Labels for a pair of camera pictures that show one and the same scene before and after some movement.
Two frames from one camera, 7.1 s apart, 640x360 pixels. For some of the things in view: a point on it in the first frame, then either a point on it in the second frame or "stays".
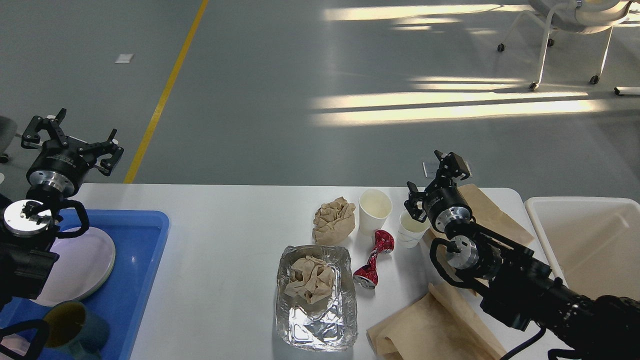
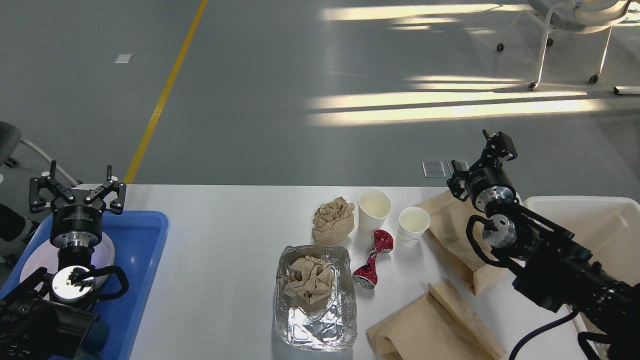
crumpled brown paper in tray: (311, 278) stays
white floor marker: (124, 58) stays
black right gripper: (444, 204) to (486, 183)
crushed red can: (367, 277) stays
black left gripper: (60, 166) to (76, 223)
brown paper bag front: (435, 327) stays
